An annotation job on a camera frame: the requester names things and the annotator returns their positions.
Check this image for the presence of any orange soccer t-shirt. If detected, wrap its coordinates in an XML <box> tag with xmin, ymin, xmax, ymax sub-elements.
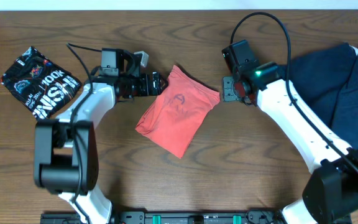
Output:
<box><xmin>135</xmin><ymin>65</ymin><xmax>220</xmax><ymax>158</ymax></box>

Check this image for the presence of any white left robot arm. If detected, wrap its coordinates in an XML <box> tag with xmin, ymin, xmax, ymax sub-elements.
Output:
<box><xmin>34</xmin><ymin>72</ymin><xmax>168</xmax><ymax>223</ymax></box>

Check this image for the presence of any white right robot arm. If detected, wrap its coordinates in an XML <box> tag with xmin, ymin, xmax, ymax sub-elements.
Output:
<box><xmin>223</xmin><ymin>62</ymin><xmax>358</xmax><ymax>223</ymax></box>

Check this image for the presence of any navy blue garment pile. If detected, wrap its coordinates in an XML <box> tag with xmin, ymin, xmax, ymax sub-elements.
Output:
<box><xmin>278</xmin><ymin>43</ymin><xmax>358</xmax><ymax>149</ymax></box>

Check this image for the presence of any black printed folded shirt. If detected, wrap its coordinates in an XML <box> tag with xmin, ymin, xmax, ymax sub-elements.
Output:
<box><xmin>0</xmin><ymin>46</ymin><xmax>82</xmax><ymax>120</ymax></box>

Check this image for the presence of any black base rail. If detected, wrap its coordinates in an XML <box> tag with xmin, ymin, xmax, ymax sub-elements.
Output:
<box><xmin>40</xmin><ymin>208</ymin><xmax>291</xmax><ymax>224</ymax></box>

